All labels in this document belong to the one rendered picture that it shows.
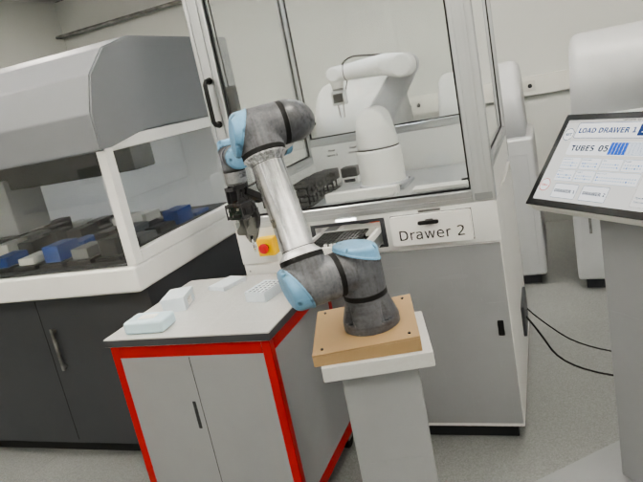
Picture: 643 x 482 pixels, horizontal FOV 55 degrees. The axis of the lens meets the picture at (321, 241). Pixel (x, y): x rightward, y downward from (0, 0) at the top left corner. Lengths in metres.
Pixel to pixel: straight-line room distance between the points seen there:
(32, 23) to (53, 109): 4.60
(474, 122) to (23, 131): 1.68
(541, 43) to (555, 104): 0.48
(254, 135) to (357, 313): 0.52
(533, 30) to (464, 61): 3.16
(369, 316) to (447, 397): 0.99
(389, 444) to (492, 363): 0.81
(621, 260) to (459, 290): 0.61
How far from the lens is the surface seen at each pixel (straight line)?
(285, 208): 1.55
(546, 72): 5.30
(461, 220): 2.21
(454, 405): 2.53
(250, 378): 2.00
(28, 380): 3.23
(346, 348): 1.57
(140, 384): 2.24
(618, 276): 2.00
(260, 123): 1.59
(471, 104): 2.16
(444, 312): 2.36
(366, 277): 1.56
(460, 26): 2.16
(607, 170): 1.88
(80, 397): 3.07
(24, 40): 7.00
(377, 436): 1.71
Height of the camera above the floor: 1.43
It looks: 14 degrees down
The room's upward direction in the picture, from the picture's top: 11 degrees counter-clockwise
